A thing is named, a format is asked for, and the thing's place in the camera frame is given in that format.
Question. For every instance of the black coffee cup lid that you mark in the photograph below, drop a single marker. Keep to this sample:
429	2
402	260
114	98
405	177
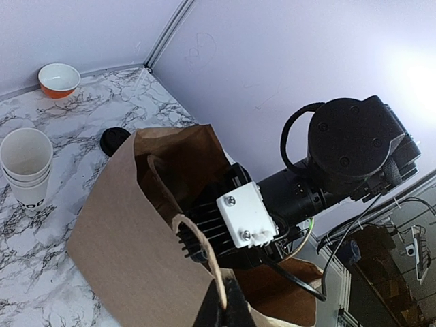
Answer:
112	138

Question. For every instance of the stacked white paper cups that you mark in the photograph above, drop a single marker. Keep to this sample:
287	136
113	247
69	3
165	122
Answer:
26	162

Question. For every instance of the brown paper bag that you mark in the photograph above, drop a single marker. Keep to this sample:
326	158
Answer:
124	245

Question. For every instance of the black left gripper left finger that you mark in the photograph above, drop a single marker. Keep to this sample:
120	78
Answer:
210	313

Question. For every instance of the front aluminium rail frame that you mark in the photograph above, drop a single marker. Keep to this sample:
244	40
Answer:
335	310

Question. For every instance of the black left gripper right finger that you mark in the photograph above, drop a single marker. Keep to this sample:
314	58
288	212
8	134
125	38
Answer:
237	313

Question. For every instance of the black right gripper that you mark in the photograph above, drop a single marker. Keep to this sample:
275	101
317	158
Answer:
289	200

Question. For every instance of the right corner aluminium post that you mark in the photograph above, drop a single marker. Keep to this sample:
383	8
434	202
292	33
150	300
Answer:
168	32

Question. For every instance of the orange white bowl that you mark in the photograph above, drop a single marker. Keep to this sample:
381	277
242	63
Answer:
58	80

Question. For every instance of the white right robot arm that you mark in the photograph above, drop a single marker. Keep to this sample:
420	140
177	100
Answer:
341	149

